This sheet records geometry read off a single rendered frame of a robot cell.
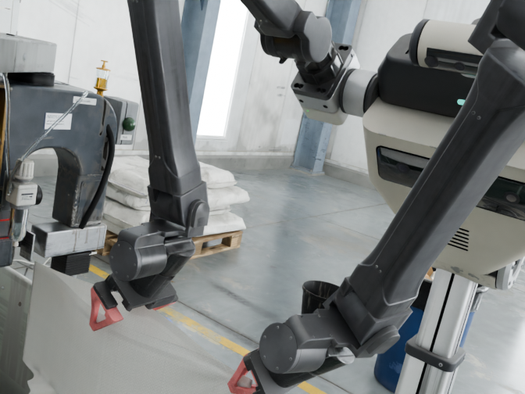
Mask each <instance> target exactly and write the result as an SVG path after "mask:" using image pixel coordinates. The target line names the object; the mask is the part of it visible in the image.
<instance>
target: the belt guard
mask: <svg viewBox="0 0 525 394"><path fill-rule="evenodd" d="M56 49H57V44H56V43H53V42H49V41H42V40H38V39H34V38H27V37H23V36H19V35H15V36H11V35H7V34H6V33H1V32H0V73H24V72H47V73H51V72H53V71H54V68H55V56H56Z"/></svg>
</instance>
